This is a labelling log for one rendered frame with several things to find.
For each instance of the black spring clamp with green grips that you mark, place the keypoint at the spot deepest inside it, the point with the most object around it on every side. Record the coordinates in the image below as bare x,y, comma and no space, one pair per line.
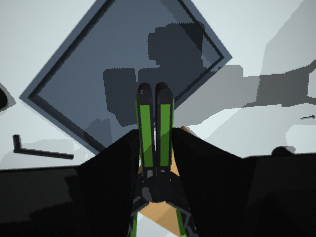
157,183

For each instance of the black l-shaped bar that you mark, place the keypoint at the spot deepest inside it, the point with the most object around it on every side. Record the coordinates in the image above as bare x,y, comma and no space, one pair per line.
37,153

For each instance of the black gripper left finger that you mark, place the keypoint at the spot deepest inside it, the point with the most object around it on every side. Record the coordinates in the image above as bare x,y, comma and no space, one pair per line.
94,202

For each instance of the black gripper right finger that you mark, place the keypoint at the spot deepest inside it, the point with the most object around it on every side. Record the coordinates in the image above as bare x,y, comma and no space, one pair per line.
225,199

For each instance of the dark grey rectangular tray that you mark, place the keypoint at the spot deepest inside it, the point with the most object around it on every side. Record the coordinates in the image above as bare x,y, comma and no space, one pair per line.
91,92

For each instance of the wooden-handled mallet with black head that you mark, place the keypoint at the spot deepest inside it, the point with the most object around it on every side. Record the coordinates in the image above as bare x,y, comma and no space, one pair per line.
3,99

